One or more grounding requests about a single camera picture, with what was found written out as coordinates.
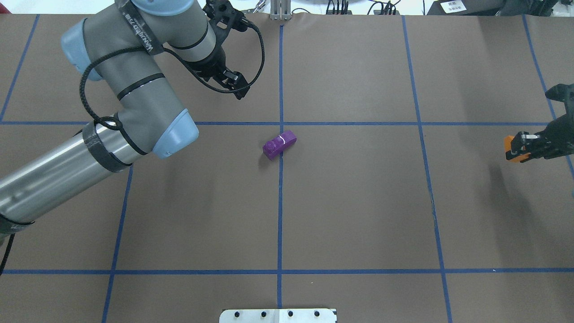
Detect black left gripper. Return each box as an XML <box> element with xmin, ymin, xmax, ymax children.
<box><xmin>188</xmin><ymin>0</ymin><xmax>250</xmax><ymax>100</ymax></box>

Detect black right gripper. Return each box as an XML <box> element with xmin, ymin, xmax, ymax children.
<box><xmin>517</xmin><ymin>83</ymin><xmax>574</xmax><ymax>161</ymax></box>

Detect orange trapezoid block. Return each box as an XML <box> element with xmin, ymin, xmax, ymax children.
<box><xmin>504</xmin><ymin>134</ymin><xmax>531</xmax><ymax>163</ymax></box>

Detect purple trapezoid block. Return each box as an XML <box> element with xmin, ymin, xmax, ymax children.
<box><xmin>262</xmin><ymin>130</ymin><xmax>297</xmax><ymax>160</ymax></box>

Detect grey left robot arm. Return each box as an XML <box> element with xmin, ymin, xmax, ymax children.
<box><xmin>1</xmin><ymin>0</ymin><xmax>253</xmax><ymax>243</ymax></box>

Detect metal bracket at table edge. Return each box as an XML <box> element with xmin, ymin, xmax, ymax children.
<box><xmin>269</xmin><ymin>0</ymin><xmax>292</xmax><ymax>21</ymax></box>

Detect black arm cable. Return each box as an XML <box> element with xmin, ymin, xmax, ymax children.
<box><xmin>79</xmin><ymin>20</ymin><xmax>266</xmax><ymax>155</ymax></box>

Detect black cables behind table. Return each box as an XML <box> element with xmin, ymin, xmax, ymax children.
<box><xmin>325</xmin><ymin>0</ymin><xmax>402</xmax><ymax>16</ymax></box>

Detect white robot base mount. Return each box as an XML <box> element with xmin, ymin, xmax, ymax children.
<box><xmin>219</xmin><ymin>308</ymin><xmax>338</xmax><ymax>323</ymax></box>

